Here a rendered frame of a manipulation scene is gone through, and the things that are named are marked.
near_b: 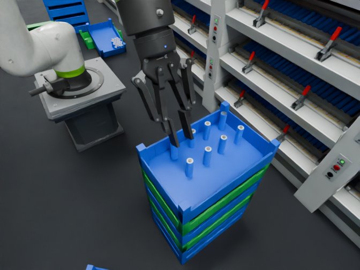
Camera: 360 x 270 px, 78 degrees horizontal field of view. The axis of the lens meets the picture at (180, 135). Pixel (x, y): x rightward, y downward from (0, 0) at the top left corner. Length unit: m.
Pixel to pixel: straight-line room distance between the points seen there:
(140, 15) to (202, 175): 0.39
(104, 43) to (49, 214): 1.37
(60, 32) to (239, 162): 0.77
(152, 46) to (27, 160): 1.04
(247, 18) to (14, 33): 0.79
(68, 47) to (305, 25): 0.84
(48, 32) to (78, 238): 0.77
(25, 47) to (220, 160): 0.71
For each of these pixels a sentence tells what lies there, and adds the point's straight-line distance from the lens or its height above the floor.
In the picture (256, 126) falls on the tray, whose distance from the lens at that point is 1.08.
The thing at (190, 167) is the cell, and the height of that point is 0.45.
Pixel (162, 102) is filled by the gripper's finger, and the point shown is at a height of 0.62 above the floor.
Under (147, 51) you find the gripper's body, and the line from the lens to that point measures 0.42.
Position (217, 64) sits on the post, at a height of 0.32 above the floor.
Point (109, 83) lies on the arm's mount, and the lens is 1.09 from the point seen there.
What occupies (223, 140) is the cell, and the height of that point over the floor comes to 0.46.
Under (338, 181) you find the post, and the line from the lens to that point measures 0.94.
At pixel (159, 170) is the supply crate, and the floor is 0.40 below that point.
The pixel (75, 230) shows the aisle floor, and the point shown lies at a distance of 1.04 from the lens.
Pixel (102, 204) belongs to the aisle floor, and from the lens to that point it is 1.05.
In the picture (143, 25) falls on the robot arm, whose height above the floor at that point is 0.75.
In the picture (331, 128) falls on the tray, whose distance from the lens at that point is 0.89.
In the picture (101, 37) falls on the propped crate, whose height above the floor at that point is 0.07.
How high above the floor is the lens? 0.91
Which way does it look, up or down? 49 degrees down
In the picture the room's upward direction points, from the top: straight up
